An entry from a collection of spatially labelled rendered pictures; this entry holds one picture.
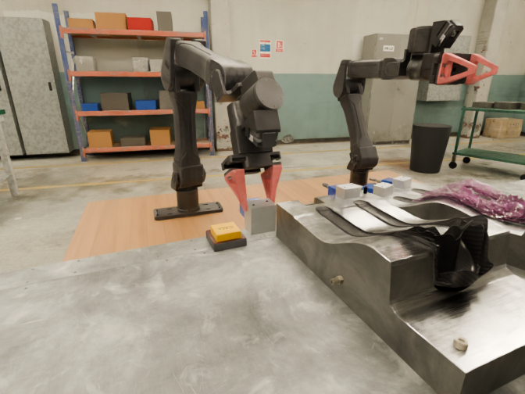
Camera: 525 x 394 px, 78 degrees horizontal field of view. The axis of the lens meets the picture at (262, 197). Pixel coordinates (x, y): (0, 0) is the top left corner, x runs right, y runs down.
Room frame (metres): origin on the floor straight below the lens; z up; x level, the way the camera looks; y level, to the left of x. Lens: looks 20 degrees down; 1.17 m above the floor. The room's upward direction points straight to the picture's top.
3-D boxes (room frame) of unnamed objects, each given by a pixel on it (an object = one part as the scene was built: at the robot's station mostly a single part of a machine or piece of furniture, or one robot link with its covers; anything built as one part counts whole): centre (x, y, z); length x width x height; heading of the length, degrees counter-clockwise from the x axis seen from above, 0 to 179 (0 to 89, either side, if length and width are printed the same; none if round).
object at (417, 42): (0.94, -0.41, 1.24); 0.12 x 0.09 x 0.12; 20
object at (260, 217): (0.60, 0.02, 0.93); 0.13 x 0.05 x 0.05; 23
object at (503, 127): (7.27, -5.32, 0.20); 0.63 x 0.44 x 0.40; 104
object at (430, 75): (0.85, -0.44, 1.20); 0.10 x 0.07 x 0.07; 110
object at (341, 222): (0.57, -0.25, 0.92); 0.35 x 0.16 x 0.09; 23
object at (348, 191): (0.83, -0.20, 0.89); 0.13 x 0.05 x 0.05; 23
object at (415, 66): (0.90, -0.42, 1.20); 0.07 x 0.06 x 0.07; 20
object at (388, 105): (6.46, -2.40, 0.98); 1.00 x 0.47 x 1.95; 104
